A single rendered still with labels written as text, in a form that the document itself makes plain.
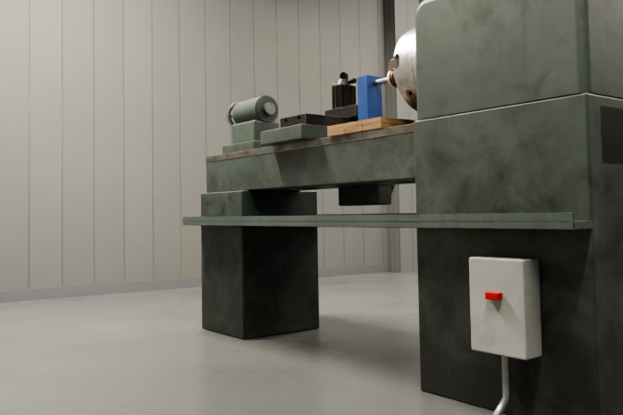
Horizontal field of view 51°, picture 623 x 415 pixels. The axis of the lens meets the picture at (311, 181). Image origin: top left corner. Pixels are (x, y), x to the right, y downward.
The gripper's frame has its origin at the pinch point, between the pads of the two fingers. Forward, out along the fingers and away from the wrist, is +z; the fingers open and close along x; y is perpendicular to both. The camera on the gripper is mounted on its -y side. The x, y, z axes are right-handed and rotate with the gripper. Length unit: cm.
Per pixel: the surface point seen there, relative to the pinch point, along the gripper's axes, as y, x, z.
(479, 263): 53, -11, 85
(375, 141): -4, -25, 48
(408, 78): 6.5, -12.1, 28.5
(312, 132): -34, -44, 41
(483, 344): 56, -14, 107
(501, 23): 46, 7, 20
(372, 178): -4, -28, 61
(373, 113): -28, -20, 37
